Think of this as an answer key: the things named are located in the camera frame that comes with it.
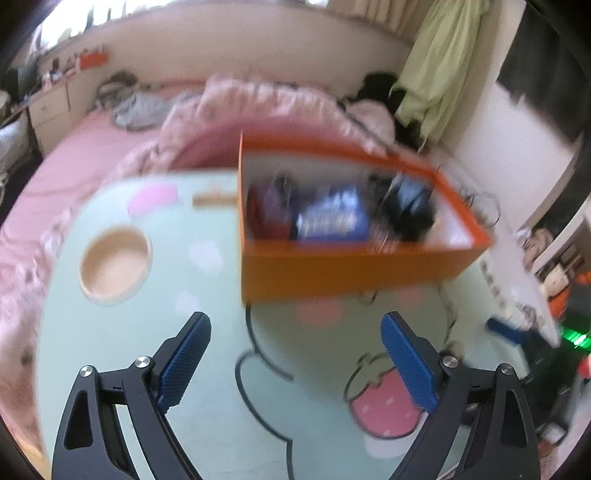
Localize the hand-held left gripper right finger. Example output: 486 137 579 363
380 312 541 480

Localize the black cable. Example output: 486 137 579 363
455 182 504 232

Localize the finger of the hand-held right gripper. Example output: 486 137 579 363
486 318 532 344

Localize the orange cylinder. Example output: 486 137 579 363
549 271 591 321

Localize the orange cardboard box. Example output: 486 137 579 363
238 131 495 303

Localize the grey clothes pile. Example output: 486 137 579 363
95 69 181 132

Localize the blue tin box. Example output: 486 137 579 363
295 185 370 241

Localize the pink bed sheet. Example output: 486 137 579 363
0 80 208 259

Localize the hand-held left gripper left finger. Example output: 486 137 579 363
52 312 212 480

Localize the beige plush toy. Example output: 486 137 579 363
524 228 571 294

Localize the white nightstand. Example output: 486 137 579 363
28 78 75 155

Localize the black clothes pile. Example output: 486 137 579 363
346 71 414 139

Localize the small orange box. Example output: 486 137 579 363
79 48 109 71

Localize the pink ruffled blanket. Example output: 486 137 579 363
0 76 393 416

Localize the light green curtain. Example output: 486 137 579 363
394 0 485 141

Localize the green cartoon desktop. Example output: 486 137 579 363
34 171 561 480

